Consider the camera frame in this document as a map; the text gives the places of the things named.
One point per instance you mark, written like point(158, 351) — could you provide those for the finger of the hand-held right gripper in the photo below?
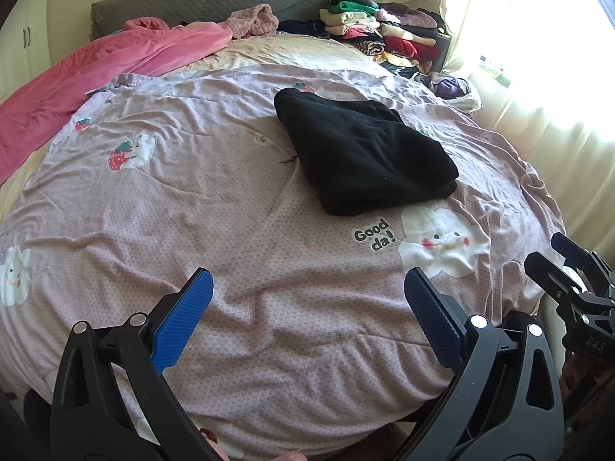
point(584, 261)
point(552, 281)

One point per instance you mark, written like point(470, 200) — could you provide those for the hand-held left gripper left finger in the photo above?
point(185, 317)

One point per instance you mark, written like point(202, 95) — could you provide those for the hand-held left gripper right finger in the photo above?
point(432, 321)

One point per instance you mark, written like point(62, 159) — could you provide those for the black sweater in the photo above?
point(365, 158)

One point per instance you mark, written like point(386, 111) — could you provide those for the purple and white clothes bundle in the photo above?
point(454, 91)

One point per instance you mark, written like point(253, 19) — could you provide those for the pile of folded clothes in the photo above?
point(384, 33)

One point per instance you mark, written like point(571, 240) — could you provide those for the person's right hand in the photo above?
point(574, 377)

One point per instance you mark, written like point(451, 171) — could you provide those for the person's left hand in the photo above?
point(214, 444)

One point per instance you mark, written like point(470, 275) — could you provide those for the lilac printed blanket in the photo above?
point(192, 211)

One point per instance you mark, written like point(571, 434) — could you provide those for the pale curtain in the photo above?
point(528, 129)

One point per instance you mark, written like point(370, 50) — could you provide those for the small green item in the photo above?
point(499, 76)

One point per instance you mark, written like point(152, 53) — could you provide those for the dark bedside cabinet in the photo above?
point(444, 50)

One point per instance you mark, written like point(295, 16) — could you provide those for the pink blanket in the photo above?
point(96, 77)

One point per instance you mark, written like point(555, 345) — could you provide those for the bed with beige sheet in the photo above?
point(288, 53)

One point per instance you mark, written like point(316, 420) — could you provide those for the pink fluffy garment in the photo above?
point(252, 21)

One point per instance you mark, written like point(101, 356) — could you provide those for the navy garment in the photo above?
point(302, 28)

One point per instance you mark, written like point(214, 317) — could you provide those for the grey padded headboard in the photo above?
point(192, 0)

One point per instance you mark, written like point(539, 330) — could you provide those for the white wardrobe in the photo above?
point(24, 33)

